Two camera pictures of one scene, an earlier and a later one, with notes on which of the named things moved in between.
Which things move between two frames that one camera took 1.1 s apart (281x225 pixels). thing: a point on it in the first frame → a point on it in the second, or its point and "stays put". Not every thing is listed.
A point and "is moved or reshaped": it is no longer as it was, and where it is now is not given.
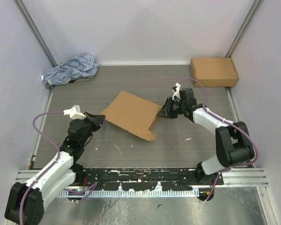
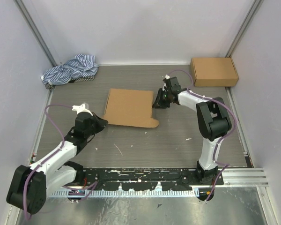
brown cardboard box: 133,114 is moved or reshaped
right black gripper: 168,112 → 158,103
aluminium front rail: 249,177 stays put
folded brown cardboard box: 214,71 stays put
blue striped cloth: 83,67 stays put
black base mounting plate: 140,179 stays put
